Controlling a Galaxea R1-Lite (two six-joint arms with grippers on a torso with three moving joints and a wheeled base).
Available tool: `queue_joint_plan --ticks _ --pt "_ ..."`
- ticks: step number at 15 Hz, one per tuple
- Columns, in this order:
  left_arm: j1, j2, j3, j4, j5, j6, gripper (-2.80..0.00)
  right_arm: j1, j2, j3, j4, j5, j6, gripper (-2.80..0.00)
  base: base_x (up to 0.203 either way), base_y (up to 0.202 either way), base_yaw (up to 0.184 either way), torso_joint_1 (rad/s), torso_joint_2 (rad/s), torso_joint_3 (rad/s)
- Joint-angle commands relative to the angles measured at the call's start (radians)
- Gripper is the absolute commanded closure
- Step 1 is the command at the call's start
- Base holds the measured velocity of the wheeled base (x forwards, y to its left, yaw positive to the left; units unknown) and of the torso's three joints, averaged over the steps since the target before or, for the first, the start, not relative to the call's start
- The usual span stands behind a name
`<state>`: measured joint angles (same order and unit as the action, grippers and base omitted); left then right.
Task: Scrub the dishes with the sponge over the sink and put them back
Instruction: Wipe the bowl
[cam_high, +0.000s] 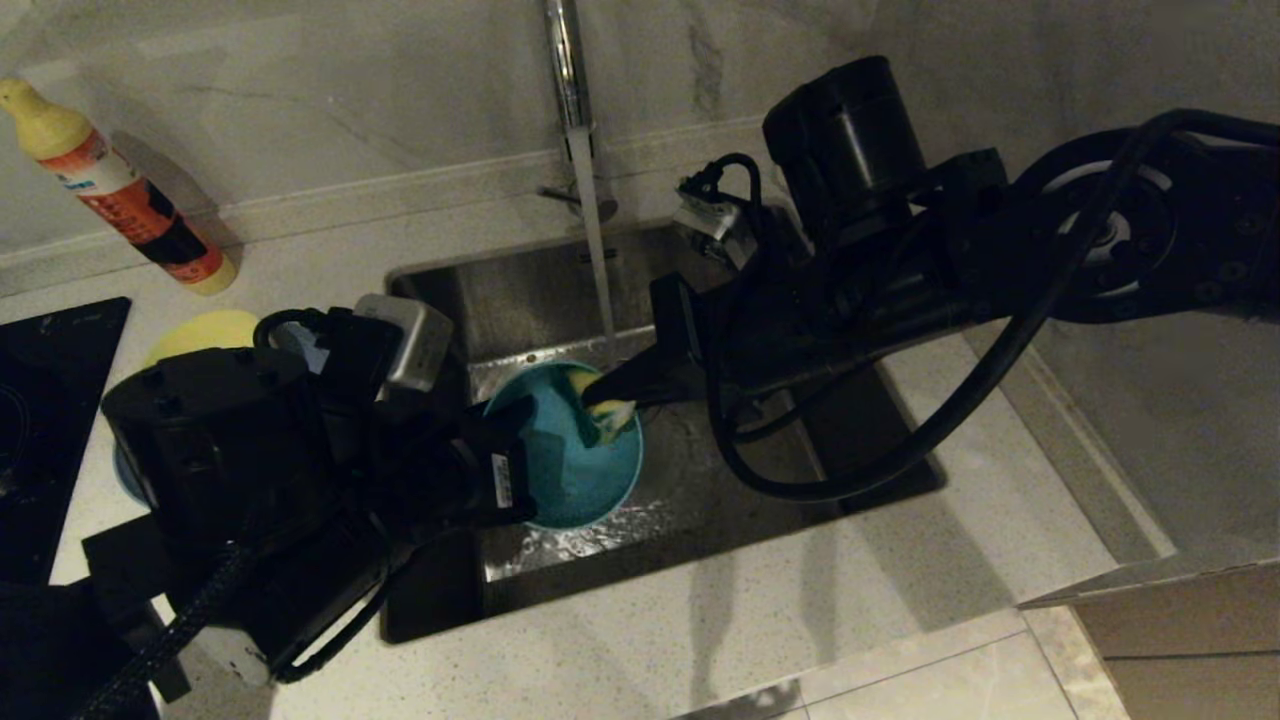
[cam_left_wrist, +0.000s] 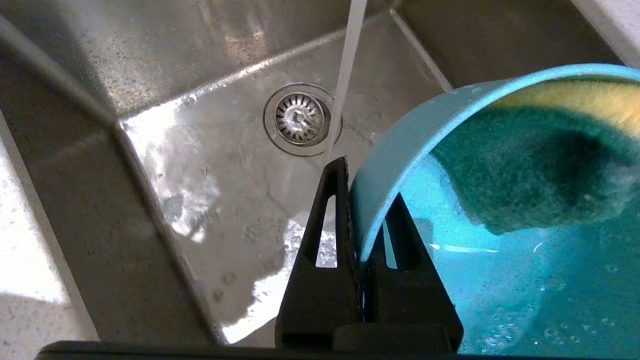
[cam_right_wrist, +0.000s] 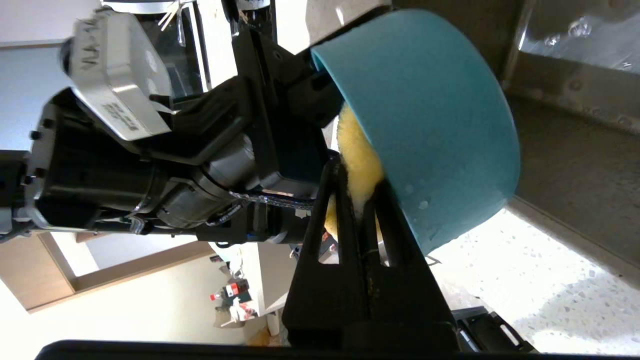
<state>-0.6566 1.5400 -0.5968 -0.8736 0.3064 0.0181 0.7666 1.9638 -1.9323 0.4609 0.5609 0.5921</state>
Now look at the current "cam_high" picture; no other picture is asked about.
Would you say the stainless steel sink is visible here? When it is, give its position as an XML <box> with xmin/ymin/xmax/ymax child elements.
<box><xmin>383</xmin><ymin>212</ymin><xmax>947</xmax><ymax>644</ymax></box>

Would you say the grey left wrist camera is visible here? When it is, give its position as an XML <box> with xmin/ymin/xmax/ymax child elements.
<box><xmin>354</xmin><ymin>292</ymin><xmax>455</xmax><ymax>394</ymax></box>

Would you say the light blue plate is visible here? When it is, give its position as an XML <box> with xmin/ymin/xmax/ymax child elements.
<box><xmin>111</xmin><ymin>320</ymin><xmax>333</xmax><ymax>507</ymax></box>

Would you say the teal plastic bowl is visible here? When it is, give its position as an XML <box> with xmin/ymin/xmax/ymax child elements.
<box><xmin>482</xmin><ymin>361</ymin><xmax>645</xmax><ymax>532</ymax></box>

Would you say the yellow plastic bowl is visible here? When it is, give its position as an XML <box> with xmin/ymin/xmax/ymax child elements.
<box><xmin>148</xmin><ymin>309</ymin><xmax>264</xmax><ymax>369</ymax></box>

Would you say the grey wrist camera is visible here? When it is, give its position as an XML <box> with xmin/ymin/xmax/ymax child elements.
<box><xmin>354</xmin><ymin>292</ymin><xmax>455</xmax><ymax>394</ymax></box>
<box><xmin>674</xmin><ymin>188</ymin><xmax>762</xmax><ymax>272</ymax></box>

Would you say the black induction cooktop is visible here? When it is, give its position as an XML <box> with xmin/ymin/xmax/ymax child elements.
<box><xmin>0</xmin><ymin>297</ymin><xmax>133</xmax><ymax>587</ymax></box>

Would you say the chrome faucet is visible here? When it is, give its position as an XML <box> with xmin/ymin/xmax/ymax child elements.
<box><xmin>537</xmin><ymin>0</ymin><xmax>621</xmax><ymax>227</ymax></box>

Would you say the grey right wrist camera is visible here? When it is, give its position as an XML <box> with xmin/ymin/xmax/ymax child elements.
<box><xmin>674</xmin><ymin>188</ymin><xmax>762</xmax><ymax>272</ymax></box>

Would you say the yellow sponge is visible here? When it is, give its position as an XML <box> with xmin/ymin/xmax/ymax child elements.
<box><xmin>569</xmin><ymin>369</ymin><xmax>640</xmax><ymax>447</ymax></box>

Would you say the orange-label dish soap bottle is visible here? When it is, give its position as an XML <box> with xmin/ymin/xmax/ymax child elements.
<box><xmin>0</xmin><ymin>78</ymin><xmax>240</xmax><ymax>297</ymax></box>

